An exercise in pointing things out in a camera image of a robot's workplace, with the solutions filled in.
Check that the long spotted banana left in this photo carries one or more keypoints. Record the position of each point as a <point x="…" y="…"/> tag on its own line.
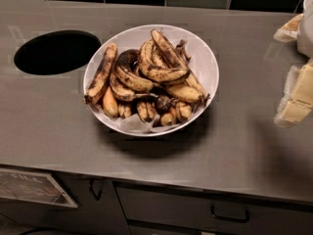
<point x="100" y="81"/>

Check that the black cabinet hook handle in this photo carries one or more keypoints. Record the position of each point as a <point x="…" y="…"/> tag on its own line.
<point x="96" y="188"/>

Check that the long spotted banana upper right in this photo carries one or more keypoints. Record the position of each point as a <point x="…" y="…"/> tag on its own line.
<point x="174" y="60"/>

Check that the black drawer handle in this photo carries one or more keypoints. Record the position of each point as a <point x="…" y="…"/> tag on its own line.
<point x="229" y="213"/>

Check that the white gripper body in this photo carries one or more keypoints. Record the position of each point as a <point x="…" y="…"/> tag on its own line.
<point x="306" y="36"/>

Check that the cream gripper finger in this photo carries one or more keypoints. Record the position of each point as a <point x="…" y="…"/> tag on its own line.
<point x="297" y="102"/>
<point x="288" y="32"/>

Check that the white paper bowl liner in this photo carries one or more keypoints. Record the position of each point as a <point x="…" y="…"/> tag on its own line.
<point x="132" y="125"/>

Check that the small orange banana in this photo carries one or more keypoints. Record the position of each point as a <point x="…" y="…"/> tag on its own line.
<point x="110" y="105"/>

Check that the black round counter hole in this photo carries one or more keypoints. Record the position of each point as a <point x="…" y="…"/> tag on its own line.
<point x="56" y="52"/>

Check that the long spotted banana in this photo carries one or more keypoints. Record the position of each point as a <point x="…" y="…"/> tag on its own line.
<point x="174" y="60"/>
<point x="100" y="81"/>

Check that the dark curved banana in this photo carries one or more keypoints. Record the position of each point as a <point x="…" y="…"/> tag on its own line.
<point x="127" y="76"/>

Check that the small spotted banana front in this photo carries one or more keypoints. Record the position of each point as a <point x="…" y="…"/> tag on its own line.
<point x="146" y="111"/>

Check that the framed sign on cabinet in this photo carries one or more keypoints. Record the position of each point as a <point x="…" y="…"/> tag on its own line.
<point x="35" y="187"/>

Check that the small banana front right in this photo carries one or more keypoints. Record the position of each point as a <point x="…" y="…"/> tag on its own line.
<point x="183" y="111"/>

